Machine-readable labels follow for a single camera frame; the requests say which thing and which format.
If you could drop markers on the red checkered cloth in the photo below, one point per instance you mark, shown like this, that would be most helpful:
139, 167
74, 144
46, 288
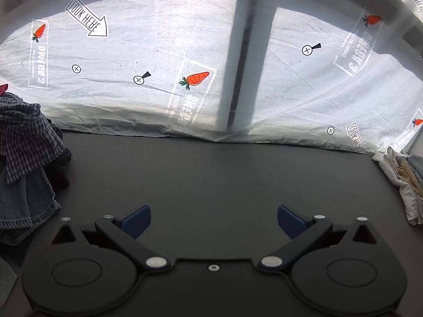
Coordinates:
3, 88

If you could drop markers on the blue plaid shirt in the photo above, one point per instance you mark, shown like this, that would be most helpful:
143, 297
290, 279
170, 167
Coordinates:
28, 141

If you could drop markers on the white printed backdrop cloth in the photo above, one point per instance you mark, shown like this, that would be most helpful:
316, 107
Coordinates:
337, 74

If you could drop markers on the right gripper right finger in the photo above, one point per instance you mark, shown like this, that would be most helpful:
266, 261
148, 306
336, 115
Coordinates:
304, 233

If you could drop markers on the black garment in pile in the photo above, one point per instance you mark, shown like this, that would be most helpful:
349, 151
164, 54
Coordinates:
55, 168

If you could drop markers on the grey folded garment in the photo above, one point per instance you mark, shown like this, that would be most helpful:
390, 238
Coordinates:
416, 164

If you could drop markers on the beige folded garment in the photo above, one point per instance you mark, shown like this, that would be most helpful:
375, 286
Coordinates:
409, 174

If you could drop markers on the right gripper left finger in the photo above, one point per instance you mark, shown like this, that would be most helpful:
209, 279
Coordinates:
121, 234

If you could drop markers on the blue denim jeans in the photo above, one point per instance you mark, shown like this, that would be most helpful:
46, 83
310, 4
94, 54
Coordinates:
28, 202

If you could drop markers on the white folded garment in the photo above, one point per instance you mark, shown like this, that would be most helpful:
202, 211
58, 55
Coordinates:
412, 201

